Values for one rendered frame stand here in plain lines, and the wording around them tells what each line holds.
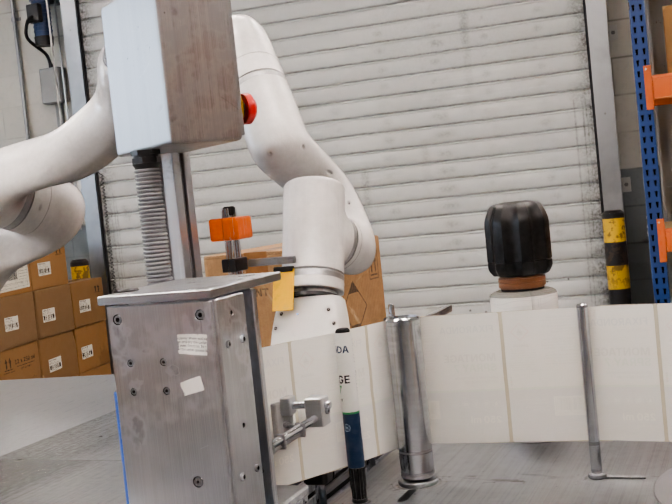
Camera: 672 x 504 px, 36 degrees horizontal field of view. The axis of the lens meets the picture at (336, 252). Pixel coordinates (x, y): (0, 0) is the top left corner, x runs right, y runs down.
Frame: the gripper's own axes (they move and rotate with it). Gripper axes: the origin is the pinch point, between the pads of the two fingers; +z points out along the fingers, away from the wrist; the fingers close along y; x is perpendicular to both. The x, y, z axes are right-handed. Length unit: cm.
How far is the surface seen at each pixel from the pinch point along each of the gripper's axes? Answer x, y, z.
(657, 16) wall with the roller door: 383, 26, -258
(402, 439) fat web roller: -12.6, 16.6, 5.2
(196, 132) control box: -26.8, -3.0, -28.8
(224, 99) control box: -25.0, -0.5, -33.3
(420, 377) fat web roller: -14.1, 19.3, -1.2
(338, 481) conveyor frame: 0.0, 3.9, 8.6
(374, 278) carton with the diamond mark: 70, -17, -38
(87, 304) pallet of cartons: 337, -286, -119
